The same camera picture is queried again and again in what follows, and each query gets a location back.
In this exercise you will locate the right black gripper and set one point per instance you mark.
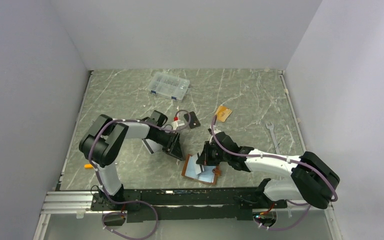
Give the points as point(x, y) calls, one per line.
point(205, 158)

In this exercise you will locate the silver credit card stack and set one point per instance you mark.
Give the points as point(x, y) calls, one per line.
point(152, 146)

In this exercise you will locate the clear plastic screw box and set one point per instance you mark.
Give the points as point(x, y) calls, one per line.
point(168, 86)

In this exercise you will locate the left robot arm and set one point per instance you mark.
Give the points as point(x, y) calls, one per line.
point(102, 143)

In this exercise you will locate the silver open-end wrench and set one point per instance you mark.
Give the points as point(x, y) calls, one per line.
point(270, 126)

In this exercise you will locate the single silver magstripe card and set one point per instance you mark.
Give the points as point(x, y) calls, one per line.
point(199, 168)

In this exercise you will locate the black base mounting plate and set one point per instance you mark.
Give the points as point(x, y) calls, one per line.
point(238, 203)

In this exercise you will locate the brown leather card holder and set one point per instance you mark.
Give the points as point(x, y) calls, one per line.
point(208, 177)

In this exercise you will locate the yellow handled screwdriver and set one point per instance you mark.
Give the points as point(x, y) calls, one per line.
point(88, 166)

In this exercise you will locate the orange credit card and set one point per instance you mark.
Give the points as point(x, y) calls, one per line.
point(222, 113)

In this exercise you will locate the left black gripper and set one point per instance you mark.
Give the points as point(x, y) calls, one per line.
point(176, 151)

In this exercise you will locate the black credit card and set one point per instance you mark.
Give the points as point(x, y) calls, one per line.
point(192, 120)

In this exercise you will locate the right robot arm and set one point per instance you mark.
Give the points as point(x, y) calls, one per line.
point(304, 177)

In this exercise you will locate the aluminium frame rail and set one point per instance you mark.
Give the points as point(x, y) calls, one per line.
point(76, 203)

